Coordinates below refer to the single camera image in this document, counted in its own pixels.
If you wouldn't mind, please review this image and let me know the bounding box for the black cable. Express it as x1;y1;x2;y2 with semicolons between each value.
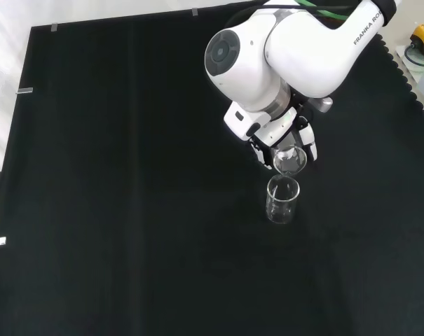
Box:
260;0;360;12

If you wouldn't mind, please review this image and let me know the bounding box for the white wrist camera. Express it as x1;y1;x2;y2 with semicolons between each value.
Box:
223;102;271;141

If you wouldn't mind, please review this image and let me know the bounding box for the large clear glass beaker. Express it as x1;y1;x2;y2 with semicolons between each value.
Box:
266;174;301;225

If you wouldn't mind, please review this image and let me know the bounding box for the yellow stop button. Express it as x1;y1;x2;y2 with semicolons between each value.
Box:
410;15;424;53

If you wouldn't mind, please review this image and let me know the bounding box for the pale board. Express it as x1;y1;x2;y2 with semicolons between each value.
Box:
393;44;424;85

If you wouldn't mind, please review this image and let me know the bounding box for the green cable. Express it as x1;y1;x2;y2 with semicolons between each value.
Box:
297;0;356;20

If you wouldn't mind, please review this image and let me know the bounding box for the small clear glass beaker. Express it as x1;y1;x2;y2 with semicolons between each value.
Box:
273;146;307;177

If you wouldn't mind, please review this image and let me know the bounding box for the black bench cloth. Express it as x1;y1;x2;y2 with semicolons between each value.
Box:
0;1;424;336

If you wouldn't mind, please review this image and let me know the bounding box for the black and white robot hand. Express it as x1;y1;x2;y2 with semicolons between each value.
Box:
248;92;334;171

